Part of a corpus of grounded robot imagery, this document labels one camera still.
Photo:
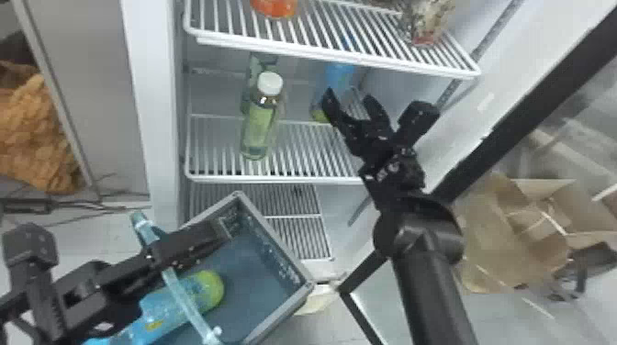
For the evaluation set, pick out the blue basket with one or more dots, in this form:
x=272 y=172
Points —
x=260 y=279

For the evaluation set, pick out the cardboard box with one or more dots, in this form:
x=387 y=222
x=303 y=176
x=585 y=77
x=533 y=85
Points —
x=516 y=231

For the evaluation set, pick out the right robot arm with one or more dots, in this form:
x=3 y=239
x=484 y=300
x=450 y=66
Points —
x=429 y=289

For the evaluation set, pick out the fridge door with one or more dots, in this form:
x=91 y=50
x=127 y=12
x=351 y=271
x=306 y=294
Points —
x=530 y=110

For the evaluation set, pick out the white fridge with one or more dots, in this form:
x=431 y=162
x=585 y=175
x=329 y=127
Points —
x=150 y=120

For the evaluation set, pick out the blue bottle with green cap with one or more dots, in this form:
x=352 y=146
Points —
x=193 y=294

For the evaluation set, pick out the brown snack jar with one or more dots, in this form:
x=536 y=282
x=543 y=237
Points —
x=425 y=21

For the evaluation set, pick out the orange bottle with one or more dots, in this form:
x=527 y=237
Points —
x=274 y=7

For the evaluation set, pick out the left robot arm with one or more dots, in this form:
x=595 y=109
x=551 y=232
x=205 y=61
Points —
x=19 y=308

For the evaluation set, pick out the green bottle with white cap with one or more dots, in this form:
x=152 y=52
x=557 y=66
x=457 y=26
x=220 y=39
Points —
x=260 y=123

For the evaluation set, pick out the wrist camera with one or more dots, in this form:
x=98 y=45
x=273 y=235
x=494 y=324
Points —
x=417 y=118
x=30 y=244

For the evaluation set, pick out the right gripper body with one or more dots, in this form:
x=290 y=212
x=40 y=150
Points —
x=383 y=151

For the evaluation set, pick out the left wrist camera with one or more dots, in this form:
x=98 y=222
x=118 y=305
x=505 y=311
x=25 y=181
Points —
x=30 y=244

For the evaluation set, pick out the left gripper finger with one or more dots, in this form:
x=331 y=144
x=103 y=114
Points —
x=188 y=237
x=185 y=262

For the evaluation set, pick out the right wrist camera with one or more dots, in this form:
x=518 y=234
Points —
x=417 y=118

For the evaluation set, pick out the orange cloth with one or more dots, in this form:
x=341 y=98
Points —
x=33 y=139

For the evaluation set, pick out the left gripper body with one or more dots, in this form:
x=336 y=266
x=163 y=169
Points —
x=99 y=294

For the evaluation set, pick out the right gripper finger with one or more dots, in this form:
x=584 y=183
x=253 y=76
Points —
x=380 y=123
x=343 y=119

